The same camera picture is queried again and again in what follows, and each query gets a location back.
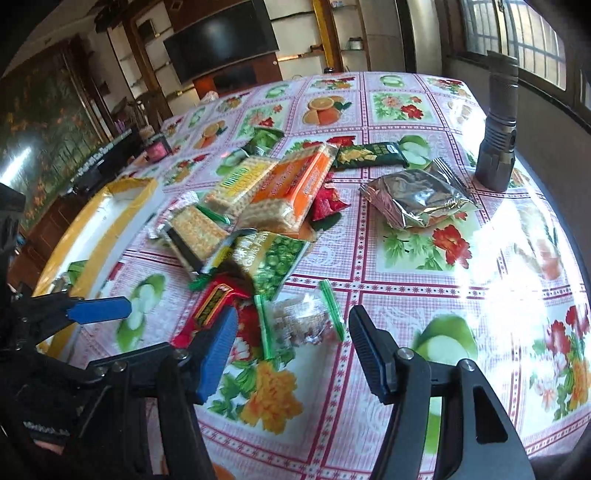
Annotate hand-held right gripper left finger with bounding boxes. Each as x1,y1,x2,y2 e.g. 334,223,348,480
69,305,239,480

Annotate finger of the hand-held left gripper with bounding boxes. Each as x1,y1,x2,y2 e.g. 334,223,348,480
13,294,133,332

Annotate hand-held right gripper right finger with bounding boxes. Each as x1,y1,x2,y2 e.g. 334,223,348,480
348,305,539,480

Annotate red snack packet dark label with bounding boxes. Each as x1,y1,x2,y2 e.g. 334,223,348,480
173,272,259,352

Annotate clear nut bar packet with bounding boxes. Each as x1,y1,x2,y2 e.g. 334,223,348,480
254,279,347,361

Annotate yellow rimmed white tray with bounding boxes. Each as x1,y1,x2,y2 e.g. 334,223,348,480
34,178,160,361

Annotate yellow white snack packet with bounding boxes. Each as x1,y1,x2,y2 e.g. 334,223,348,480
201,228,257,278

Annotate green pea snack packet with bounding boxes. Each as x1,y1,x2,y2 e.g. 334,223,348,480
231,231,312,298

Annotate clear cracker packet green ends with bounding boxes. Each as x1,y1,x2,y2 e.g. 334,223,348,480
148,194,232,273

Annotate red crinkled snack packet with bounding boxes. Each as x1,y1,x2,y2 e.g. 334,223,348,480
308,173,348,232

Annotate silver foil snack packet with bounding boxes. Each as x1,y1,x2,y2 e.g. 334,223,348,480
427,157,484,217
359,168,467,230

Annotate yellow green cracker packet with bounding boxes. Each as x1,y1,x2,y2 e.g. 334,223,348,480
203,154,280,217

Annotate orange cracker packet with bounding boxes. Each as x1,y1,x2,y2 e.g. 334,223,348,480
240,142,338,234

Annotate dark green biscuit packet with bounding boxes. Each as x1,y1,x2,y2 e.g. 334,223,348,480
332,142,411,171

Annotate small green snack packet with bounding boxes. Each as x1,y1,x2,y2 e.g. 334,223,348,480
242,128,284,158

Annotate person's left hand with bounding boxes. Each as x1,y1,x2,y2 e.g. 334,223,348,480
0,375,81,462

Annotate pink box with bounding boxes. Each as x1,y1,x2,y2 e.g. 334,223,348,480
145,134,172,162

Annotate grey metal flashlight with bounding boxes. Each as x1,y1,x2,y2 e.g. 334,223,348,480
475,51,520,193

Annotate wooden television cabinet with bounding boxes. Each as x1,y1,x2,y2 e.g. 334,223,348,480
194,60,283,99

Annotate black television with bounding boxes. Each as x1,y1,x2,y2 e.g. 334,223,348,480
164,0,280,85

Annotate barred window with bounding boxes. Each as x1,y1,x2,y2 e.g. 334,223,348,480
459,0,591,121

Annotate floral wall painting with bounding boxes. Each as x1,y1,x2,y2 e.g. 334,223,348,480
0,51,110,232

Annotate wooden wall shelf unit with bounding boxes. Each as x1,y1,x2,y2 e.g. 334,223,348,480
95,0,370,134

